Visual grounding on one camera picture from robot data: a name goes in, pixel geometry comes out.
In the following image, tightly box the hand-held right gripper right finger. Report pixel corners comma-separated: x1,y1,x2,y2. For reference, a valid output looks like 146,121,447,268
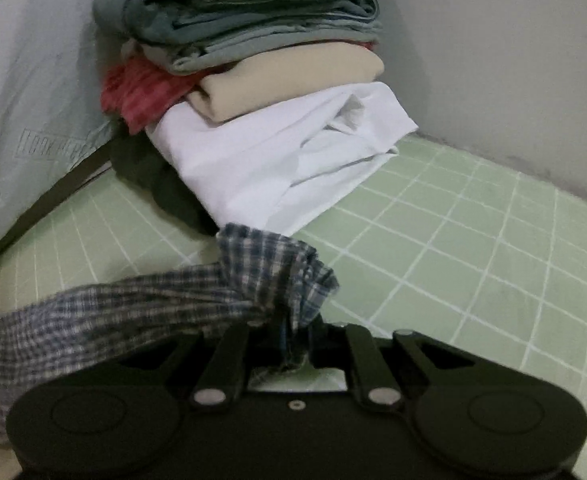
343,324,479,412

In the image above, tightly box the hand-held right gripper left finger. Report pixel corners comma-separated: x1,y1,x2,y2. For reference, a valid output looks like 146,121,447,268
118,323,254,412

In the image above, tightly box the blue checked shirt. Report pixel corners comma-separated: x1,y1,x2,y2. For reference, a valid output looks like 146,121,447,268
0,223,340,448

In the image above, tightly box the green grid bed sheet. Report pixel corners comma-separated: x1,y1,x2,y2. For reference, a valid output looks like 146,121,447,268
0,135,587,480

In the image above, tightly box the folded dark garment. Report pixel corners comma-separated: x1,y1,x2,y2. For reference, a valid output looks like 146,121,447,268
109,132,219,236

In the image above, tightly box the folded white shirt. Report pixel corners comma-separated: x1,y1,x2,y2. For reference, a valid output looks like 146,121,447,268
146,81,419,237

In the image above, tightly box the folded red garment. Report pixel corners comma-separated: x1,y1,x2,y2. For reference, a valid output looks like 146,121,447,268
100,55,199,135

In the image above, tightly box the folded beige garment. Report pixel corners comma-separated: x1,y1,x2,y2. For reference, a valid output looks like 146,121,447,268
140,42,385,123

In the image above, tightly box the carrot print duvet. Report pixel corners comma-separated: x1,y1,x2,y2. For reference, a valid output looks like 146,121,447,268
0,0,124,281

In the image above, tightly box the folded grey-green garment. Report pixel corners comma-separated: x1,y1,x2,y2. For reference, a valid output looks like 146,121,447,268
92,0,383,75

